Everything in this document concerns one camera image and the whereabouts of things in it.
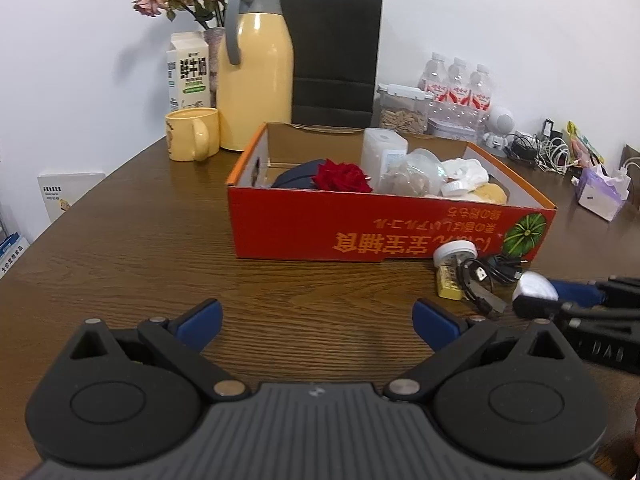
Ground white heart shaped lid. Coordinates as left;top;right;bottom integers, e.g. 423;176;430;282
512;271;559;304

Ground yellow white plush toy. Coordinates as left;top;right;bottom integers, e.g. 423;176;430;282
469;182;509;205

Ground white jar lid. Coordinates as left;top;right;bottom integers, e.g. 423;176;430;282
440;180;475;198

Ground white cloth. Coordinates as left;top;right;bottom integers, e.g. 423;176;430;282
442;158;489;188

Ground iridescent plastic bag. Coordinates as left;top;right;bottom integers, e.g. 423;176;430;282
375;148;447;197

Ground navy blue zip case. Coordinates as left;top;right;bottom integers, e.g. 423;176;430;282
271;159;326;190

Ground red rose flower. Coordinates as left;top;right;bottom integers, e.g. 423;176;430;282
311;159;372;193

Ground translucent plastic container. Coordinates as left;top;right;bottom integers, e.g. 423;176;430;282
359;128;408;191

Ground white lidded small jar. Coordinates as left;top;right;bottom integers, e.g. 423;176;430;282
433;240;477;301

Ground purple tissue pack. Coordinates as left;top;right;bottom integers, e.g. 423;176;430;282
576;165;631;222

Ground red cardboard box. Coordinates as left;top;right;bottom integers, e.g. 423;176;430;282
227;124;556;262

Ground white power adapter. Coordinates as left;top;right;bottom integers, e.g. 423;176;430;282
620;144;640;209

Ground colourful snack packet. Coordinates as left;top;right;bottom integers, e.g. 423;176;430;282
565;122;604;168

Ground white robot toy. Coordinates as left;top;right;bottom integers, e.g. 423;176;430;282
480;106;515;158

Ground white box beside table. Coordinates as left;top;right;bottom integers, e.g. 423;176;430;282
37;172;105;223

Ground yellow mug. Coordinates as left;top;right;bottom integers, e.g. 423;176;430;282
165;107;220;162

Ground storage rack with items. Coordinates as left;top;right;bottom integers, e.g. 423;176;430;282
0;204;30;276

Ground clear snack container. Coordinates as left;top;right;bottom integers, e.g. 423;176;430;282
378;84;433;134

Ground water bottle right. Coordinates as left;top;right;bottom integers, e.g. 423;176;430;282
468;64;494;128

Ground water bottle middle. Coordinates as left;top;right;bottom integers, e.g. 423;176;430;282
446;58;470;125

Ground white milk carton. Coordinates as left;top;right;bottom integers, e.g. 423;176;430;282
166;32;210;112

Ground yellow thermos jug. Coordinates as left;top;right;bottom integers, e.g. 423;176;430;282
216;0;294;152

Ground black paper bag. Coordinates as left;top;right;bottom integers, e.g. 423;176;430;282
281;0;383;128

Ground tangled charger cables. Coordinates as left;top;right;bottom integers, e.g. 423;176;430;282
504;118;584;177

